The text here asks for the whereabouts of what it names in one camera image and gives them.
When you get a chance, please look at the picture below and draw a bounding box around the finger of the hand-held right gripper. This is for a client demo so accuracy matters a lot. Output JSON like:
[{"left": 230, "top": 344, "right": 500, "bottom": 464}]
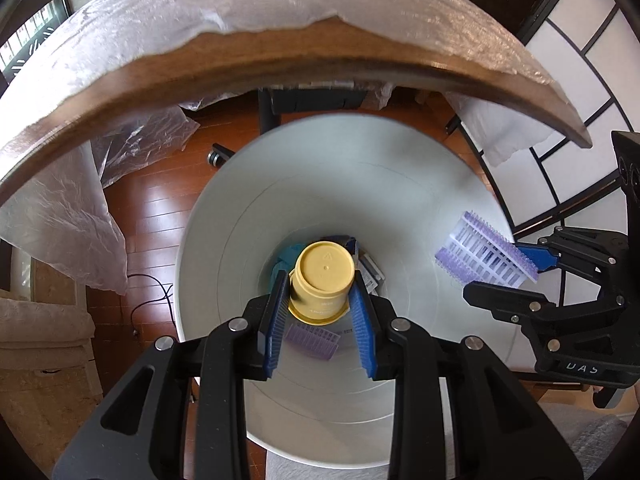
[
  {"left": 515, "top": 227, "right": 631, "bottom": 281},
  {"left": 462, "top": 282, "right": 626, "bottom": 351}
]

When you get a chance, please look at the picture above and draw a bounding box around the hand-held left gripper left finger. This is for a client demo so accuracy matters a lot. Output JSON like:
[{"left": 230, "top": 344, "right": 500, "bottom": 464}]
[{"left": 51, "top": 270, "right": 292, "bottom": 480}]

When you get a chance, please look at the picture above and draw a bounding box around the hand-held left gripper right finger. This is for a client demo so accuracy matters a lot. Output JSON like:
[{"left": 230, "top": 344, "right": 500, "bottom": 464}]
[{"left": 348, "top": 282, "right": 585, "bottom": 480}]

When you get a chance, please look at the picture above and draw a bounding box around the purple hair roller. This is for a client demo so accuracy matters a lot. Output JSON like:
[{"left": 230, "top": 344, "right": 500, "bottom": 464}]
[
  {"left": 285, "top": 323, "right": 341, "bottom": 362},
  {"left": 434, "top": 210, "right": 540, "bottom": 288}
]

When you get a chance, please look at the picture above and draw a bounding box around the white and blue packet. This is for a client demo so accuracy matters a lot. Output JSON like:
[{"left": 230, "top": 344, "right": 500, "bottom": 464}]
[{"left": 320, "top": 234, "right": 386, "bottom": 295}]

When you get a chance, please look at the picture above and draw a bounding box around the teal object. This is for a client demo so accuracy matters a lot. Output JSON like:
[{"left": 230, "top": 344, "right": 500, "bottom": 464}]
[{"left": 269, "top": 243, "right": 303, "bottom": 293}]

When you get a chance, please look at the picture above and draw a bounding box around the yellow plastic cup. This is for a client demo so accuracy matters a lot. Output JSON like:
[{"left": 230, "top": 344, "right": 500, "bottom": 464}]
[{"left": 288, "top": 241, "right": 357, "bottom": 324}]

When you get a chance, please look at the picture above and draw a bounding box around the white round waste bin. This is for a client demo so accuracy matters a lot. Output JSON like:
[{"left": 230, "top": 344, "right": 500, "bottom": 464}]
[{"left": 174, "top": 112, "right": 518, "bottom": 466}]

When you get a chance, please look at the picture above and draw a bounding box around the grey cloth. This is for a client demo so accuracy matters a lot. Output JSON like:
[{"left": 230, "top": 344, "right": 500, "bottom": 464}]
[{"left": 541, "top": 402, "right": 630, "bottom": 480}]

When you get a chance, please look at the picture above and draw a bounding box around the white cloth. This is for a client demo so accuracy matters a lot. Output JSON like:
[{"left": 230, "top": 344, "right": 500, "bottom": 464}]
[{"left": 444, "top": 91, "right": 572, "bottom": 169}]

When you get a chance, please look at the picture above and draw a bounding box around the black office chair base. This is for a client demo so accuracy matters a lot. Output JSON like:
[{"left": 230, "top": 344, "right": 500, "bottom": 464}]
[{"left": 207, "top": 85, "right": 282, "bottom": 167}]

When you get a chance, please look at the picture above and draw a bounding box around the white panel room divider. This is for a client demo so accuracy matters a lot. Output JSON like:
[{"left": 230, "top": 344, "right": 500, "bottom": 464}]
[{"left": 447, "top": 0, "right": 640, "bottom": 241}]

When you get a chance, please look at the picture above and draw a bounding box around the beige armchair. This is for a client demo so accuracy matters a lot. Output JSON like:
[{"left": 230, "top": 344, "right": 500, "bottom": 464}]
[{"left": 0, "top": 255, "right": 104, "bottom": 476}]

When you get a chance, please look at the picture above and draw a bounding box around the wooden table with plastic cover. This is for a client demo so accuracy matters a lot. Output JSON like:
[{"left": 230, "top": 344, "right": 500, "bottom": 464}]
[{"left": 0, "top": 0, "right": 562, "bottom": 301}]

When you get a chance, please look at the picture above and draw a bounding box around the black floor cable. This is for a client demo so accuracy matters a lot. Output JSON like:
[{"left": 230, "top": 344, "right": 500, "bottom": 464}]
[{"left": 126, "top": 272, "right": 177, "bottom": 339}]

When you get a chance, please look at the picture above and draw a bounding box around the dark window frame with railing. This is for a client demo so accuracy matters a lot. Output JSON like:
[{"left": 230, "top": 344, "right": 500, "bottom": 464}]
[{"left": 0, "top": 0, "right": 72, "bottom": 82}]

